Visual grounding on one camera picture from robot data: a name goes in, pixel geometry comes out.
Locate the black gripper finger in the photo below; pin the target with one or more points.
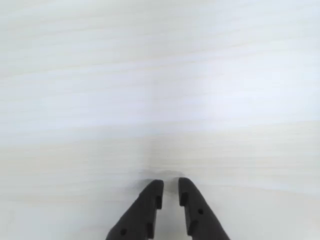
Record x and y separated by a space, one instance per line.
200 215
140 212

